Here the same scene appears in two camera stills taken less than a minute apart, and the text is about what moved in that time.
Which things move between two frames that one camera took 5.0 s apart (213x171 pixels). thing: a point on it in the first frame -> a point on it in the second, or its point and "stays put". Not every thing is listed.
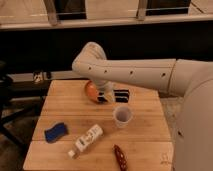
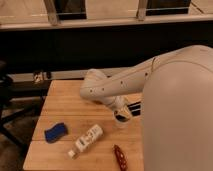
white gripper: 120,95 -> 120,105
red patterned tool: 122,159 stays put
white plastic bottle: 85,141 stays put
